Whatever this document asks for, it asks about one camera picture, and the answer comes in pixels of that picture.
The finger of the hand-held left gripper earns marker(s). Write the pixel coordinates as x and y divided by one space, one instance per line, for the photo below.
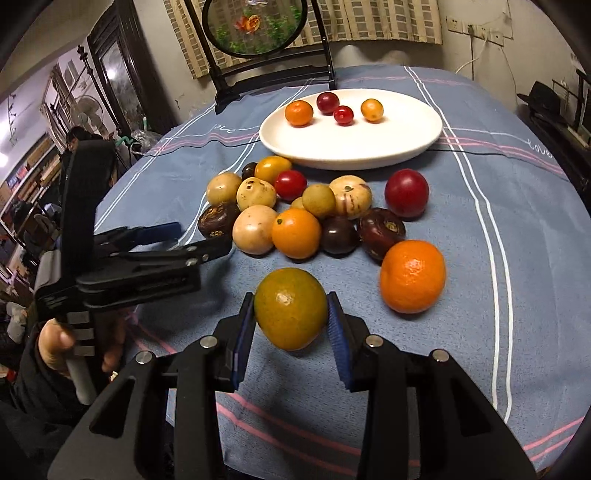
166 230
194 254

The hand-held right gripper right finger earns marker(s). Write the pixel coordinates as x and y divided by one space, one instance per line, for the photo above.
339 341

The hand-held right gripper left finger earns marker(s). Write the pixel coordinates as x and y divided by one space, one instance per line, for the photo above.
244 341

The dark purple passion fruit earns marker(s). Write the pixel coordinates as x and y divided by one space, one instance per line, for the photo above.
216 222

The green-orange mandarin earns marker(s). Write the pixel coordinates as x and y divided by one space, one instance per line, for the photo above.
290 308

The smooth pale beige round fruit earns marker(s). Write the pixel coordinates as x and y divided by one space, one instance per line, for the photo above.
254 229

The yellow-beige round fruit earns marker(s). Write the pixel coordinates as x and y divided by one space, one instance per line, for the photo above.
222 188

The beige round fruit dark spots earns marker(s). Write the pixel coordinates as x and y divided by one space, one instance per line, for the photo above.
256 194

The large orange mandarin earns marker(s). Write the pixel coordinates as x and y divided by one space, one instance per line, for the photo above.
412 276

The small olive-green fruit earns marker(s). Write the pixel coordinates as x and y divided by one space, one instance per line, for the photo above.
297 203

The dark purple mangosteen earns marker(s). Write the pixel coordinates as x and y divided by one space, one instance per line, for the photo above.
381 232

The yellow-brown speckled round fruit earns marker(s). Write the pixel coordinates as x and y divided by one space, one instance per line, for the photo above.
318 200

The red plum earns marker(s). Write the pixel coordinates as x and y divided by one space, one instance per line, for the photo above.
406 193

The white oval plate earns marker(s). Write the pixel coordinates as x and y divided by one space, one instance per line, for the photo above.
360 138

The person's left forearm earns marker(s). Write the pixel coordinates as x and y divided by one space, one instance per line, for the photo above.
27 392

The person's left hand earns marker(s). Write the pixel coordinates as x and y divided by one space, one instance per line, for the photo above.
53 344

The cluttered wooden shelf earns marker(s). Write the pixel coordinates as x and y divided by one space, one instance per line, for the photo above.
23 184

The standing fan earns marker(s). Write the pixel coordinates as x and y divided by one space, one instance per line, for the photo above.
90 110

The small dark purple tomato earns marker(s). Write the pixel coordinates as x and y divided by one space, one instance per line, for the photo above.
248 171

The yellow-orange tomato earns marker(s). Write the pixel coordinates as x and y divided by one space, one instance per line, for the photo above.
271 168

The dark wooden cabinet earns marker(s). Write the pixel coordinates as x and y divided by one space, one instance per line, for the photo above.
115 74

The beige round fruit purple streaks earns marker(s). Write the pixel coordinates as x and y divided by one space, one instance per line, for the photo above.
350 196

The blue striped tablecloth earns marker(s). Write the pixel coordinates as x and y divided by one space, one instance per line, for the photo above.
461 221

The small orange mandarin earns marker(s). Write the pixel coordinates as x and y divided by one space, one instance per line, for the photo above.
299 113

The dark red cherry tomato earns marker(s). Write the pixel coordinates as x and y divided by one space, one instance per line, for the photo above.
328 102

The round painted screen black stand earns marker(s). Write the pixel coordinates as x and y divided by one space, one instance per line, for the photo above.
254 27

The small yellow-orange citrus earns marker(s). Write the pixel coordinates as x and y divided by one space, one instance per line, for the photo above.
371 110

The checkered beige curtain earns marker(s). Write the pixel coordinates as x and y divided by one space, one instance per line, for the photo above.
383 21

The black hat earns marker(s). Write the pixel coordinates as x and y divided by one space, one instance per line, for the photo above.
542 94

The white wall socket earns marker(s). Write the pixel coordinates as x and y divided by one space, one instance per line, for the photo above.
485 33
455 24

